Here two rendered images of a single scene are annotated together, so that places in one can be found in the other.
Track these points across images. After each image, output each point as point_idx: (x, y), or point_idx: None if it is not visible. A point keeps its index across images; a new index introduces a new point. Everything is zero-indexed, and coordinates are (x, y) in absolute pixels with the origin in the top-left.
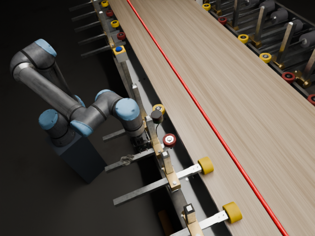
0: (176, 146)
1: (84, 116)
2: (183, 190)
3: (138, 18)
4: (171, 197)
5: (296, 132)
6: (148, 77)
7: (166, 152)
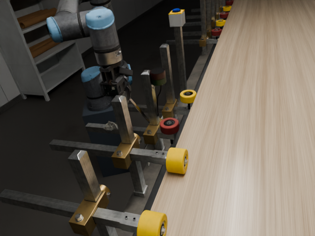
0: None
1: (60, 16)
2: None
3: None
4: (131, 199)
5: None
6: (208, 66)
7: (120, 96)
